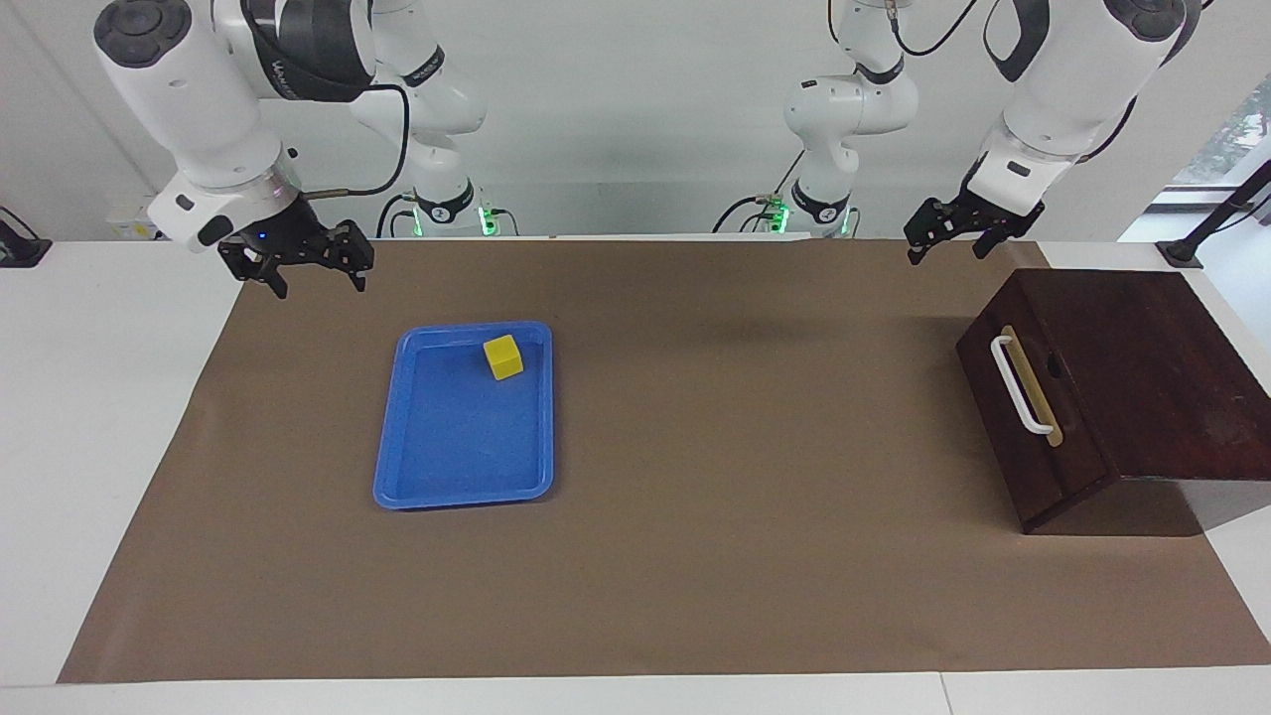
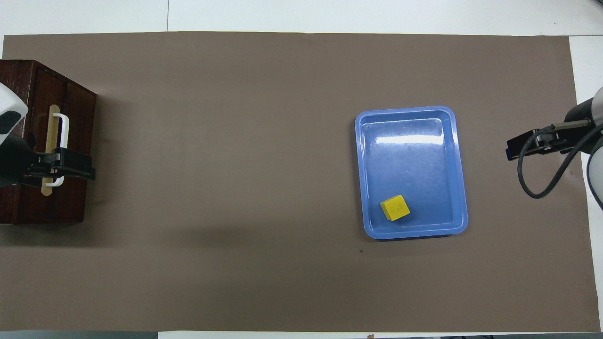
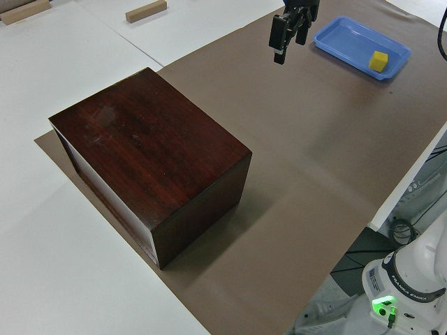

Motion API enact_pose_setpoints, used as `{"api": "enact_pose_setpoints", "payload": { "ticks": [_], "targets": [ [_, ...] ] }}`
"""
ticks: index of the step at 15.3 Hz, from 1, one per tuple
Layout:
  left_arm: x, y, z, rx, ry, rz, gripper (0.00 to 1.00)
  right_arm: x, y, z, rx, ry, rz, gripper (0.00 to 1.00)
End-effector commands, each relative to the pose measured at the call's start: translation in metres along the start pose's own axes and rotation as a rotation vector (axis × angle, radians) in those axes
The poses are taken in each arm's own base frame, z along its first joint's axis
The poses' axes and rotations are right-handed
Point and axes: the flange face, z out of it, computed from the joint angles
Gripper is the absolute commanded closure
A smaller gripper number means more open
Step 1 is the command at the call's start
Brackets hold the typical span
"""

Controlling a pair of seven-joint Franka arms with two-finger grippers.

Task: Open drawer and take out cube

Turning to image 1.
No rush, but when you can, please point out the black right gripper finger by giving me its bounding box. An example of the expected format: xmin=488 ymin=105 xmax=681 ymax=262
xmin=217 ymin=238 xmax=292 ymax=302
xmin=331 ymin=221 xmax=376 ymax=295

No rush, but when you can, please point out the yellow cube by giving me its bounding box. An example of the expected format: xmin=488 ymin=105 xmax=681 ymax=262
xmin=483 ymin=335 xmax=524 ymax=381

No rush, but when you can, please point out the wooden drawer with white handle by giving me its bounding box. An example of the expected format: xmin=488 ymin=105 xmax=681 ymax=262
xmin=956 ymin=286 xmax=1116 ymax=522

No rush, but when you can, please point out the black desk stand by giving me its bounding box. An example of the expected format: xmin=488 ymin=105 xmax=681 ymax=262
xmin=0 ymin=206 xmax=53 ymax=269
xmin=1157 ymin=159 xmax=1271 ymax=270

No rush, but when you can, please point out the blue plastic tray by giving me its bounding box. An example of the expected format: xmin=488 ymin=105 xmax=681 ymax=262
xmin=372 ymin=320 xmax=555 ymax=511

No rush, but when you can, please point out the dark wooden cabinet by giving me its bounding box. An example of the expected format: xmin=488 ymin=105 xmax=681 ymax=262
xmin=956 ymin=266 xmax=1271 ymax=537

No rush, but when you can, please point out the brown table mat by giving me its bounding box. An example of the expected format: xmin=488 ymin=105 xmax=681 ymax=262
xmin=58 ymin=236 xmax=1271 ymax=684

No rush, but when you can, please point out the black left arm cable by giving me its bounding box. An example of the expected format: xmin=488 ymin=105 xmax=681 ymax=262
xmin=887 ymin=0 xmax=986 ymax=58

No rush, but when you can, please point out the window with grey frame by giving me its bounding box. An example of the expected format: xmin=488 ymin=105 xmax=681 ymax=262
xmin=1147 ymin=71 xmax=1271 ymax=215

